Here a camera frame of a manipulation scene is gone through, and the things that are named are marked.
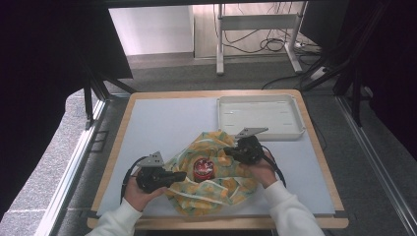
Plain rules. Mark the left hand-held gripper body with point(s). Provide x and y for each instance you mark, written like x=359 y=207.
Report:
x=152 y=177

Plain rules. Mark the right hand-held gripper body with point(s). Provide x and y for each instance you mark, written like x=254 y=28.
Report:
x=250 y=149

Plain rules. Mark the yellow floral cloth bag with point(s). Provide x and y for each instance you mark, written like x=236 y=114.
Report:
x=223 y=190

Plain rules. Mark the person's left hand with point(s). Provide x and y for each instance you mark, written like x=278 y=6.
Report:
x=139 y=196

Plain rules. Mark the person's right hand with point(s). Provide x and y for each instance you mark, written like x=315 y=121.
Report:
x=264 y=173

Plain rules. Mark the red round can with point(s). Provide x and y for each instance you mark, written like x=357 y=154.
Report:
x=203 y=169

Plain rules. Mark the white plastic tray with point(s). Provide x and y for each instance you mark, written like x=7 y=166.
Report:
x=262 y=113

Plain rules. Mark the grey table mat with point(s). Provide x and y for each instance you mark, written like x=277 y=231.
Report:
x=170 y=124

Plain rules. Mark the black corner clip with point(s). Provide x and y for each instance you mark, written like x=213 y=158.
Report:
x=90 y=214
x=341 y=214

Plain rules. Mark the white power strip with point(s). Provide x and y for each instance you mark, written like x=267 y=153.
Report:
x=318 y=73

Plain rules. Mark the black metal stand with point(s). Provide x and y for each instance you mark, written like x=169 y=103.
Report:
x=95 y=88
x=355 y=82

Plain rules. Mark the white panel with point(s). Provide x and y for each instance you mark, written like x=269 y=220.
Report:
x=150 y=29

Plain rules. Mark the black curtain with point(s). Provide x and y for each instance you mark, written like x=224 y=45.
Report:
x=39 y=82
x=393 y=65

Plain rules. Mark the aluminium rail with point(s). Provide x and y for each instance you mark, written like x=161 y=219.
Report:
x=377 y=154
x=78 y=157

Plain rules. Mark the white metal desk frame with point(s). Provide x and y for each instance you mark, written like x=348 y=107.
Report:
x=255 y=22

